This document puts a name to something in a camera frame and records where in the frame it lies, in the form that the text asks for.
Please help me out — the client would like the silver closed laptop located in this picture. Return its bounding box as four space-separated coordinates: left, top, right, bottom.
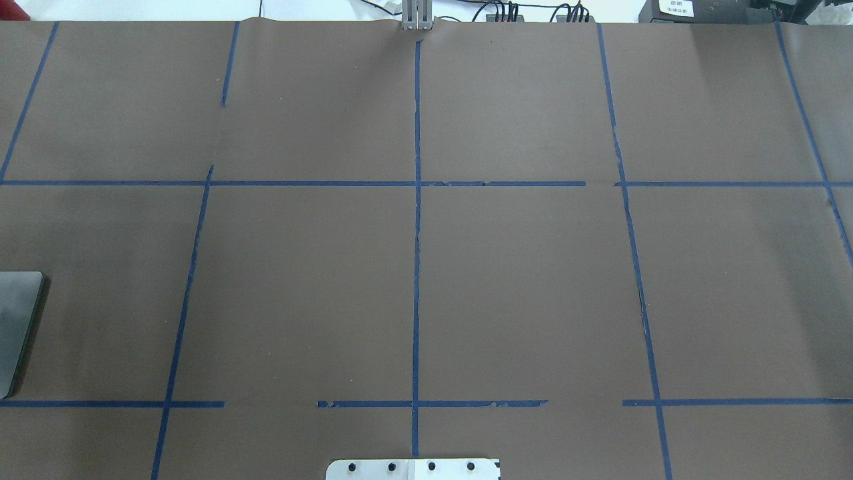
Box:
1 271 45 400

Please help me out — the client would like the brown paper table cover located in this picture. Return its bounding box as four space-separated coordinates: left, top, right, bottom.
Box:
2 18 851 479

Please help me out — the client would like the black usb hub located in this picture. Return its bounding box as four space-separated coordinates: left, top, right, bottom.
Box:
549 1 594 23
475 1 524 23

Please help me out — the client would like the black desktop computer box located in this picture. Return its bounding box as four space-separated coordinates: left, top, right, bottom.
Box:
638 1 779 25

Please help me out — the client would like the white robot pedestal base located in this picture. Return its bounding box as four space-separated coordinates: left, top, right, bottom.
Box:
325 458 502 479

